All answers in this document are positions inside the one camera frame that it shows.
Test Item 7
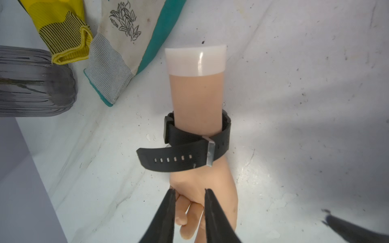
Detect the black wrist watch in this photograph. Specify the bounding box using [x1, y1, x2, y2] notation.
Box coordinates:
[136, 110, 231, 173]

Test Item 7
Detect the yellow black work glove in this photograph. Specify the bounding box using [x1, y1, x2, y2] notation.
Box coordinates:
[19, 0, 93, 65]

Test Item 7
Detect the green white garden glove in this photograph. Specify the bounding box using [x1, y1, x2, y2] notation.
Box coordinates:
[84, 0, 185, 107]

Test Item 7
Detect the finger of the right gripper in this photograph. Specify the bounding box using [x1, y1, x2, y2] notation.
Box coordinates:
[322, 209, 389, 243]

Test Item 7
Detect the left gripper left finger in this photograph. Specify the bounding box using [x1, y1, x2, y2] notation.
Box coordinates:
[139, 188, 176, 243]

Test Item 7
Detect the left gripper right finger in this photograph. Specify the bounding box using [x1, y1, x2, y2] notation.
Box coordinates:
[205, 189, 241, 243]

